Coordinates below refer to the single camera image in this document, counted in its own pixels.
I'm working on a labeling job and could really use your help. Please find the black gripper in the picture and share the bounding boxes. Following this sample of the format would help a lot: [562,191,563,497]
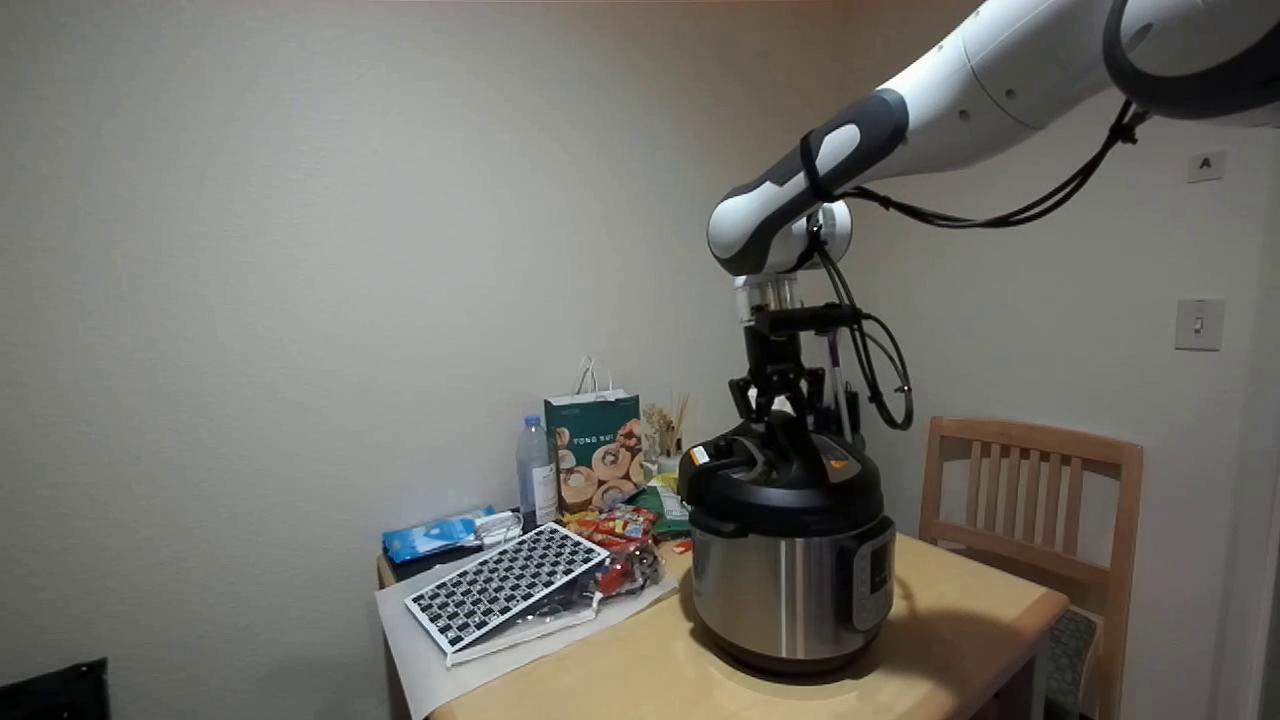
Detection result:
[726,323,827,434]

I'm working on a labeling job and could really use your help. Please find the black rice cooker lid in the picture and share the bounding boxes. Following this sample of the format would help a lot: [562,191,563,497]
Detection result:
[675,413,891,539]

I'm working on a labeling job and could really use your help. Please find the stainless rice cooker base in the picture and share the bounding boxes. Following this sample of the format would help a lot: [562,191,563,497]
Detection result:
[686,514,901,679]

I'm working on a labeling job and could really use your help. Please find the beige crumpled paper bag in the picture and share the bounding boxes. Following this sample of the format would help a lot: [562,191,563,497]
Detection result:
[640,391,698,464]

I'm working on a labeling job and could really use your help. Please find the green yellow snack package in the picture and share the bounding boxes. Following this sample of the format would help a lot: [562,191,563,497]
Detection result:
[632,479,702,544]

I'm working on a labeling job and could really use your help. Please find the green paper gift bag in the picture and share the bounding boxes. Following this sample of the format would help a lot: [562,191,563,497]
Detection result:
[542,351,649,522]

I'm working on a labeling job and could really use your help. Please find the red snack packages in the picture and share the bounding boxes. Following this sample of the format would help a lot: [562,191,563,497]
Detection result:
[563,505,667,607]

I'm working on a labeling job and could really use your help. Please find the clear plastic water bottle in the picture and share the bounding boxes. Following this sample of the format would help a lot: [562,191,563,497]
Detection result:
[514,409,563,536]

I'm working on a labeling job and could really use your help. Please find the wooden chair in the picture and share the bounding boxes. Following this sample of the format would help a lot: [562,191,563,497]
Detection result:
[913,413,1148,720]

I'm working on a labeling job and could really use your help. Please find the black white patterned board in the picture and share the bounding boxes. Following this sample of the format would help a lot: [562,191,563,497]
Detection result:
[400,522,617,660]

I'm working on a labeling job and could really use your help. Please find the blue plastic package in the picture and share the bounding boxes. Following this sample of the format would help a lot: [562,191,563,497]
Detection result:
[382,505,526,581]

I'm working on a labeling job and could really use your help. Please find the grey patterned chair cushion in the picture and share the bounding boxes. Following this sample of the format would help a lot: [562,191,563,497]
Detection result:
[1038,606,1107,720]

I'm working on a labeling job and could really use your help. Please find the black box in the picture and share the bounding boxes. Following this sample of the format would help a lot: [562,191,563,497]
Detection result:
[0,651,116,720]

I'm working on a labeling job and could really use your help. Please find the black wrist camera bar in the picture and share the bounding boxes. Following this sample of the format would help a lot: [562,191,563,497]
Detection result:
[745,302,863,335]

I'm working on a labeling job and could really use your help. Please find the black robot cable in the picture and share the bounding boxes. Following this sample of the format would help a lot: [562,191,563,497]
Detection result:
[798,98,1153,436]

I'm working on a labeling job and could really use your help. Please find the white wall switch plate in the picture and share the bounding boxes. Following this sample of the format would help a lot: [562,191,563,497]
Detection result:
[1172,297,1229,360]

